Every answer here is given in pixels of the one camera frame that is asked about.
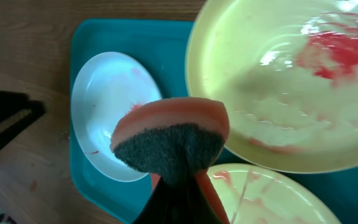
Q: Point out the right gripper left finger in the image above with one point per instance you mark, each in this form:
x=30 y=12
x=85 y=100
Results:
x=162 y=206

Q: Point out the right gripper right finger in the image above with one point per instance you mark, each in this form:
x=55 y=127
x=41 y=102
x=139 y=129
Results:
x=193 y=207

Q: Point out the orange sponge with green scourer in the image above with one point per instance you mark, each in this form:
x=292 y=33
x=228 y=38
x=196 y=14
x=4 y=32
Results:
x=176 y=139

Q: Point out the white plate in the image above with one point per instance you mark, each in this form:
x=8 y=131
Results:
x=108 y=86

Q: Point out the yellow plate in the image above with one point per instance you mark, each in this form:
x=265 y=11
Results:
x=254 y=195
x=287 y=73

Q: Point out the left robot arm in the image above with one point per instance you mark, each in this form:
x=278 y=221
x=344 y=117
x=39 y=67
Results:
x=17 y=112

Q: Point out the teal plastic tray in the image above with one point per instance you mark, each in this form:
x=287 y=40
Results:
x=160 y=45

